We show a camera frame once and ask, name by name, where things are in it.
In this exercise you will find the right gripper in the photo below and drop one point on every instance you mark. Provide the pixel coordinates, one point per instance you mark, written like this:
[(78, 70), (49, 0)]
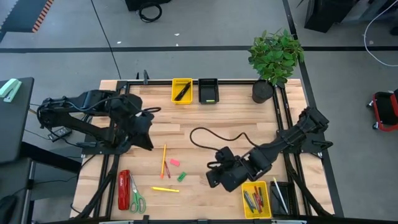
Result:
[(239, 175)]

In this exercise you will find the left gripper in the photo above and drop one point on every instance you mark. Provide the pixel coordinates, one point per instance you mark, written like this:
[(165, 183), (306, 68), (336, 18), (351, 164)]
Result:
[(127, 121)]

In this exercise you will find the dark green crayon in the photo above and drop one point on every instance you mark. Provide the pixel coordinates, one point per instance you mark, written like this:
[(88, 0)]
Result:
[(252, 199)]

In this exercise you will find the black pen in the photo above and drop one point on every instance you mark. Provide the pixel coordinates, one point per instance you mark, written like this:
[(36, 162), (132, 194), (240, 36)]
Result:
[(183, 91), (185, 88), (181, 94)]

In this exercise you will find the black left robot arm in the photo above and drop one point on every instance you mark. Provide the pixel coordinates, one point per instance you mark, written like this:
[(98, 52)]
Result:
[(87, 99)]

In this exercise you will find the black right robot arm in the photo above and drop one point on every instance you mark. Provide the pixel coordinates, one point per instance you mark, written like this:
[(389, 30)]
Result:
[(280, 143)]

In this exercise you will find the yellow pencil with orange tip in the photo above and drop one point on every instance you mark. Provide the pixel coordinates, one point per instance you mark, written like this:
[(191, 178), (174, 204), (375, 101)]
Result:
[(163, 160)]

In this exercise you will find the dark red crayon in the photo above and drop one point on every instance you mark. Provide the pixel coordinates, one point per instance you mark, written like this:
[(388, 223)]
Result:
[(167, 169)]

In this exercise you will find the pink eraser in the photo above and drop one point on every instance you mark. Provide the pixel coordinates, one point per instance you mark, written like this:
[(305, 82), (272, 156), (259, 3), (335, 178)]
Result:
[(174, 162)]

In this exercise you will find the yellow marker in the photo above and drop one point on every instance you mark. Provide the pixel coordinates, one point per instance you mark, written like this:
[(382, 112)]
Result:
[(164, 189)]

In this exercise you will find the red stapler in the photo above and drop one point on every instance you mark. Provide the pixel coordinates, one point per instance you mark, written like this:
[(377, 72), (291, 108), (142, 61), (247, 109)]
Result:
[(123, 189)]

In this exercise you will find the yellow mesh plastic bin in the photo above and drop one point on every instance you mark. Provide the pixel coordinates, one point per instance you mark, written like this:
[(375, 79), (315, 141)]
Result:
[(175, 82), (267, 211)]

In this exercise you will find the black clamp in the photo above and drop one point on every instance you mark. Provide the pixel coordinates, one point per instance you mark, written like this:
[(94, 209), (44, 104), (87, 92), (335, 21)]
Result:
[(145, 77)]

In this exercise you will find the black mesh plastic bin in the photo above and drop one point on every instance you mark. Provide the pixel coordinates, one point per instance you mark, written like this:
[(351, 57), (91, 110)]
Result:
[(208, 90), (290, 202)]

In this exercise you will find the black power adapter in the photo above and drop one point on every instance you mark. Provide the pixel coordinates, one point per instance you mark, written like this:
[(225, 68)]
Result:
[(59, 133)]

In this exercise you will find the black side table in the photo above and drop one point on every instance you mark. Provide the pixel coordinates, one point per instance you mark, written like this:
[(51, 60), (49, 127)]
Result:
[(15, 130)]

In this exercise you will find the green potted plant black pot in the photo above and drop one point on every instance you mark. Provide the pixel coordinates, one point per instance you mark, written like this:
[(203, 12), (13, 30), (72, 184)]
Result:
[(275, 56)]

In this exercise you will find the black box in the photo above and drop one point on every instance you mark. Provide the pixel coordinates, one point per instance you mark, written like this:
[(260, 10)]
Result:
[(133, 3)]

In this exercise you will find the mint green stapler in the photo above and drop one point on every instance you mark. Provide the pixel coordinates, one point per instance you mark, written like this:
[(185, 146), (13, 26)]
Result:
[(9, 90)]

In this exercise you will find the black mat orange stripes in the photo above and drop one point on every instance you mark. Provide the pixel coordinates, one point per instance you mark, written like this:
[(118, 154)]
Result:
[(25, 15)]

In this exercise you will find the red and black cart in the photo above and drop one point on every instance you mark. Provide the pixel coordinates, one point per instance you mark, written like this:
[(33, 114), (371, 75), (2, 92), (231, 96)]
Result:
[(385, 112)]

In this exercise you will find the black cabinet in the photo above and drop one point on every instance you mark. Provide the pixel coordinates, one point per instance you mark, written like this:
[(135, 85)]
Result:
[(326, 14)]

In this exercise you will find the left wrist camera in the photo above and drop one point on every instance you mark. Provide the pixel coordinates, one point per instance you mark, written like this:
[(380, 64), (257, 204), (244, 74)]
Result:
[(144, 122)]

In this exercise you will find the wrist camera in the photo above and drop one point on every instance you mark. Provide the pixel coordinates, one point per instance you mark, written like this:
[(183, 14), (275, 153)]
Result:
[(144, 122), (225, 155)]

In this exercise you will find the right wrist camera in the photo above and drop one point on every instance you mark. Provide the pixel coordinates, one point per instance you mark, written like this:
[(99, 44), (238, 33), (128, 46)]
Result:
[(225, 155)]

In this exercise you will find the black aluminium table frame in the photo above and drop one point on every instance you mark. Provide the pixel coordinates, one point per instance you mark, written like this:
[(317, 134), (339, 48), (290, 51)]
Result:
[(236, 82)]

